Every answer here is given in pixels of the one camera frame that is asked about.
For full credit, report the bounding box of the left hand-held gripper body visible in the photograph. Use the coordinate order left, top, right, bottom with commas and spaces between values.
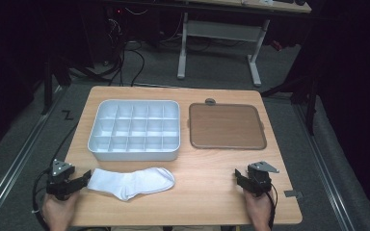
46, 158, 78, 202

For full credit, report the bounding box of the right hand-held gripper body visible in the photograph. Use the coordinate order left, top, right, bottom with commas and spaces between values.
246, 161, 280, 197

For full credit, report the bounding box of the white sock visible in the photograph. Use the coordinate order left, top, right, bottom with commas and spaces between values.
86, 167, 176, 202

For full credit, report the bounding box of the white divided storage box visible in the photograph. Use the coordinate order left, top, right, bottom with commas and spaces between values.
87, 99, 181, 162

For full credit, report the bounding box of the person's left hand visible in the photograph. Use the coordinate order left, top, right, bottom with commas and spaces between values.
41, 192, 80, 231

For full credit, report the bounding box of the grey tape piece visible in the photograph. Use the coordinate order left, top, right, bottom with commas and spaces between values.
283, 190, 304, 199

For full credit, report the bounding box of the brown flat lid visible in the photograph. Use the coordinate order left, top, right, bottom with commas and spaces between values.
188, 102, 268, 151

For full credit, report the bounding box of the black metal stand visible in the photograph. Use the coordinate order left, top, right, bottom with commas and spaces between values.
40, 52, 73, 116
259, 61, 320, 137

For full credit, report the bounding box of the white-framed desk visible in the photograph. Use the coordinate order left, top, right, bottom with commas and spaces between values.
176, 0, 312, 88

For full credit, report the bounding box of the dark computer case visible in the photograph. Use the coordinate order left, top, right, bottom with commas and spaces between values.
104, 4, 127, 64

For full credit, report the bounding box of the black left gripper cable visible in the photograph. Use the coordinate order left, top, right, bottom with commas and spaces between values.
31, 123, 80, 231

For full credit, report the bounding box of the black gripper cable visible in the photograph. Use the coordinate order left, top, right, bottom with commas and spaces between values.
264, 189, 278, 231
31, 123, 80, 231

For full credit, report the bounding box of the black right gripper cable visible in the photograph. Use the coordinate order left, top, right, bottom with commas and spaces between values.
264, 189, 278, 231

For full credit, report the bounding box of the metal floor rail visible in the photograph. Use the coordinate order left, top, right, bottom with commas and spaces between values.
0, 86, 66, 231
292, 102, 357, 231

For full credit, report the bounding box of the black floor cable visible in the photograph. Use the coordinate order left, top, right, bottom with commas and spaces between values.
109, 41, 146, 88

